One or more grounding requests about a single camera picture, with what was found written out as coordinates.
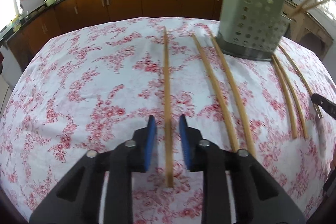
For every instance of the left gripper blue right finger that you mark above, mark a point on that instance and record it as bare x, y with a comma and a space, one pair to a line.
193, 146

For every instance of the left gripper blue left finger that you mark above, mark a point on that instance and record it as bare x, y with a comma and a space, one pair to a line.
144, 143

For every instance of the wooden chopstick eight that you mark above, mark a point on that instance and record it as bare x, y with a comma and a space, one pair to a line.
316, 107

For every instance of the wooden chopstick seven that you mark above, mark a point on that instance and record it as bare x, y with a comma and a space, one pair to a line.
293, 94

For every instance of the wooden chopstick two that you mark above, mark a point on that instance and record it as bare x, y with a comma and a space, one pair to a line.
167, 114

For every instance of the wooden chopstick ten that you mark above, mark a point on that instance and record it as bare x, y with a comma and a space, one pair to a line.
303, 9

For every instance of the wooden chopstick one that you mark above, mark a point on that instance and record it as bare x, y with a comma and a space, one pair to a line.
304, 3

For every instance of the brown lower kitchen cabinets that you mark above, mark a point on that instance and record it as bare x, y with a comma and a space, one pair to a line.
68, 15

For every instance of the wooden chopstick four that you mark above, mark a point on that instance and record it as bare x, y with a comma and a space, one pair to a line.
214, 82

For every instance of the wooden chopstick six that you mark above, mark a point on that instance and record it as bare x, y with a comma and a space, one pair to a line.
286, 97

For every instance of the floral red white tablecloth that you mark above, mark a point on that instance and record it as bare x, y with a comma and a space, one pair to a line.
92, 88

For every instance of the cream wooden side table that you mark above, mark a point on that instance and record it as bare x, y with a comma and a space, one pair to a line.
306, 31

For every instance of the green perforated utensil holder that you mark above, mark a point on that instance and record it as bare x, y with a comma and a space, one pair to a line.
251, 29

